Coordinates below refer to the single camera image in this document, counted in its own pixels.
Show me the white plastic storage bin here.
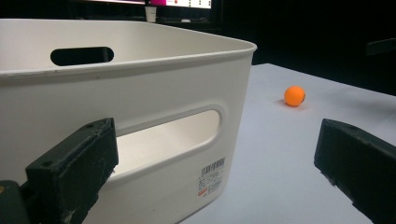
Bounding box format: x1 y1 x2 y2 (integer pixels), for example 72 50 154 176
0 18 258 224

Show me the computer monitor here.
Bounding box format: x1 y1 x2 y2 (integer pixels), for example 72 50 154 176
81 0 213 10

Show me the orange ping pong ball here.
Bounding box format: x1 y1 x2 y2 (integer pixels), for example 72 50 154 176
283 85 306 108

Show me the white paper cup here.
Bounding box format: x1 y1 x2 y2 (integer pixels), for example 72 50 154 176
144 6 158 23

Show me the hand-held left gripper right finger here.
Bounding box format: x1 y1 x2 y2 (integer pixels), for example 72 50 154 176
313 118 396 224

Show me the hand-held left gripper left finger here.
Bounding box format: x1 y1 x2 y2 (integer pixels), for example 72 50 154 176
20 117 120 224

